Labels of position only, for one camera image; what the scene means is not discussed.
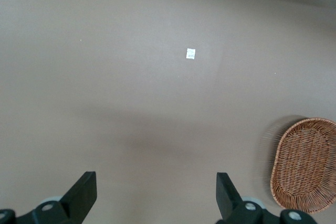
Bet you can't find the oval brown wicker basket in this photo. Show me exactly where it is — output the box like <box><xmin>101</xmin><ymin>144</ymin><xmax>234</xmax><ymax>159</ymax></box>
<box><xmin>269</xmin><ymin>117</ymin><xmax>336</xmax><ymax>215</ymax></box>

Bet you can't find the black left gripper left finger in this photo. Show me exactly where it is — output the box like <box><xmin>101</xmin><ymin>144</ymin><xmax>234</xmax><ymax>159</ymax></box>
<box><xmin>0</xmin><ymin>171</ymin><xmax>99</xmax><ymax>224</ymax></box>

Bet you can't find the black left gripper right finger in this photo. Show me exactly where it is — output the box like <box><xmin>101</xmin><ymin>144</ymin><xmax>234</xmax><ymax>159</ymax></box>
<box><xmin>216</xmin><ymin>172</ymin><xmax>319</xmax><ymax>224</ymax></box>

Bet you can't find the brown table cover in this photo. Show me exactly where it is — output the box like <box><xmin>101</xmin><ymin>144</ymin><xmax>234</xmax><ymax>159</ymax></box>
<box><xmin>0</xmin><ymin>0</ymin><xmax>336</xmax><ymax>224</ymax></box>

